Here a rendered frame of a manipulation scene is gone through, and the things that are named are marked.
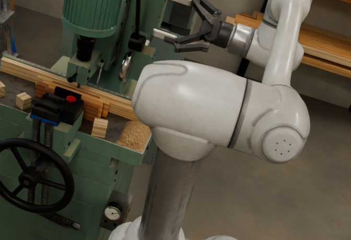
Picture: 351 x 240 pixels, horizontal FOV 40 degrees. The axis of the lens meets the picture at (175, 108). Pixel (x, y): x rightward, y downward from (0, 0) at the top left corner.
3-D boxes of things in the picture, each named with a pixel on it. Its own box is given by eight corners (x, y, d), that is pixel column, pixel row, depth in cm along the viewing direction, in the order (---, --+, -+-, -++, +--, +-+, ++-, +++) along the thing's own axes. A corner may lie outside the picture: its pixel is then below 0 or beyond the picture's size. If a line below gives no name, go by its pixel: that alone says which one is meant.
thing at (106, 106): (40, 94, 169) (42, 81, 166) (42, 92, 170) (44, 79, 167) (105, 117, 168) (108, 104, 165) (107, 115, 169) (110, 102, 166)
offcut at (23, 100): (23, 101, 163) (24, 91, 161) (30, 107, 162) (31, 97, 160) (15, 104, 161) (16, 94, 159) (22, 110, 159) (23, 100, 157)
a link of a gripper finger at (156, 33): (176, 41, 139) (175, 43, 139) (153, 33, 140) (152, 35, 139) (177, 35, 137) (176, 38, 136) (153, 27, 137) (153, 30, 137)
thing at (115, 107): (35, 86, 172) (36, 77, 170) (37, 83, 173) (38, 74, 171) (179, 136, 169) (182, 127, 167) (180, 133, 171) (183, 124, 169)
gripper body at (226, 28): (224, 55, 142) (194, 45, 142) (232, 32, 145) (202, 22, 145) (229, 42, 135) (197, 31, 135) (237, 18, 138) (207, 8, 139)
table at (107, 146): (-46, 123, 155) (-46, 109, 152) (3, 79, 180) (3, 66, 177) (131, 186, 152) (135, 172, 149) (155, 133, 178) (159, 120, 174)
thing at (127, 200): (98, 227, 174) (102, 212, 170) (109, 204, 184) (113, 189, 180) (120, 235, 174) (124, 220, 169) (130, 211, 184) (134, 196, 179)
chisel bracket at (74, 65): (64, 82, 163) (67, 61, 159) (80, 65, 175) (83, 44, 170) (84, 90, 163) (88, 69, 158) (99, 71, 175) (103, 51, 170)
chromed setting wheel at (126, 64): (114, 87, 174) (120, 57, 167) (125, 71, 184) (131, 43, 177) (122, 89, 174) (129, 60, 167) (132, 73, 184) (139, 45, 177)
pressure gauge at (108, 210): (101, 220, 168) (105, 204, 163) (104, 213, 171) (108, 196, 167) (118, 226, 168) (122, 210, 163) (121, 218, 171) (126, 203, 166)
